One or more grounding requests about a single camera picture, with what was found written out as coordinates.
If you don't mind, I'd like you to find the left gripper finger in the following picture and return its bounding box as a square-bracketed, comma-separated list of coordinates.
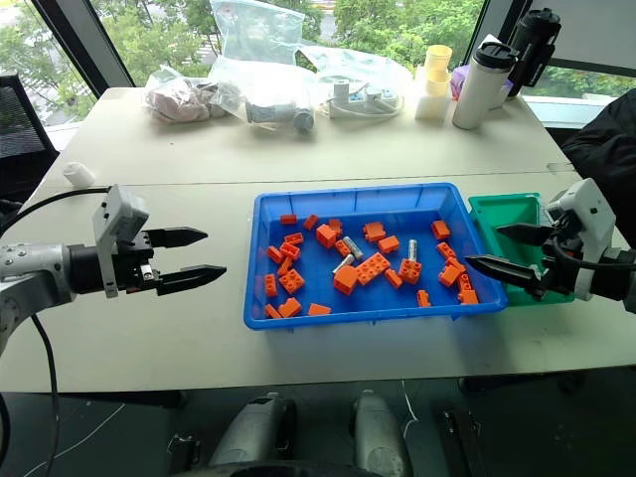
[149, 227, 210, 250]
[156, 265, 229, 298]

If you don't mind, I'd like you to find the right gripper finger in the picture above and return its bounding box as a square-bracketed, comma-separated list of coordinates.
[496, 223, 556, 246]
[463, 253, 548, 303]

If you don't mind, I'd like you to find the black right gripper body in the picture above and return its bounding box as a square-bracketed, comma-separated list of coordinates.
[539, 216, 583, 300]

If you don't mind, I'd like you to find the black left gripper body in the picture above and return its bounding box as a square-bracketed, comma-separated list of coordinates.
[116, 229, 165, 295]

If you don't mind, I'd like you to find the green plastic tray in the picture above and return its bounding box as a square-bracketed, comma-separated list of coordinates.
[467, 192, 578, 308]

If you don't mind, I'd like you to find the small white cylinder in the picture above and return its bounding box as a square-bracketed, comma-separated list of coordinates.
[62, 161, 96, 187]

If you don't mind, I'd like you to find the person in black clothes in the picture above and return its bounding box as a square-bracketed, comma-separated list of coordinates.
[559, 87, 636, 201]

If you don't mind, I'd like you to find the blue plastic tray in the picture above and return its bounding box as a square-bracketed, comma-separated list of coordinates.
[242, 182, 510, 333]

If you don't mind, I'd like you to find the plastic bag with pink contents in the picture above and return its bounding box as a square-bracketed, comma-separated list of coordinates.
[142, 64, 216, 124]

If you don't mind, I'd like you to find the white thermos with black lid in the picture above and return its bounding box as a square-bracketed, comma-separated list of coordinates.
[451, 41, 517, 131]

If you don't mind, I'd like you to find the grey device in bag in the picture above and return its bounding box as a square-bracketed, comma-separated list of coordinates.
[243, 98, 317, 136]

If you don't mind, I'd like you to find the black office chair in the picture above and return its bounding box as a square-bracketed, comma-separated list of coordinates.
[0, 72, 62, 206]

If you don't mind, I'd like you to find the silver rounded robot leg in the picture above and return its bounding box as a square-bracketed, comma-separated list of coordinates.
[351, 389, 414, 477]
[207, 391, 299, 469]

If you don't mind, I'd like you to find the purple packet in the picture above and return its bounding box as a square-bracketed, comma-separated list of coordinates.
[448, 66, 471, 96]

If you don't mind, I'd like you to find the pale yellow cup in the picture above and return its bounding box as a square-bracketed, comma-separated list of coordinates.
[419, 67, 452, 99]
[423, 44, 454, 83]

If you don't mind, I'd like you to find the large clear plastic bag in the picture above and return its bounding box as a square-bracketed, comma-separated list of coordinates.
[206, 0, 319, 126]

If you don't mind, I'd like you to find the white power strip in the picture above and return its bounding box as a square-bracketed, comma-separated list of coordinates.
[317, 78, 406, 121]

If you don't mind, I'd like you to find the clear crumpled plastic bag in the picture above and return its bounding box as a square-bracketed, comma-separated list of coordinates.
[296, 43, 414, 120]

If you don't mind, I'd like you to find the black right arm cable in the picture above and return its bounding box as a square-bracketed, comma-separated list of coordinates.
[550, 237, 636, 272]

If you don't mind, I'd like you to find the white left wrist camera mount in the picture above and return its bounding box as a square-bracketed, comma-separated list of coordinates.
[91, 184, 151, 299]

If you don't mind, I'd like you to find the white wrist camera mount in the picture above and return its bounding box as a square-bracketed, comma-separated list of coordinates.
[546, 177, 618, 303]
[91, 184, 151, 299]

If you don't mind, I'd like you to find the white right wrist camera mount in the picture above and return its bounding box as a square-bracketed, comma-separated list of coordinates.
[546, 177, 618, 303]

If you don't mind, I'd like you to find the thin white wire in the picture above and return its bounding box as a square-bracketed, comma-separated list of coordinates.
[399, 379, 419, 451]

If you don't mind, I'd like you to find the black flat bracket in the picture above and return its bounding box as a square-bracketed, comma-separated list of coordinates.
[430, 405, 487, 477]

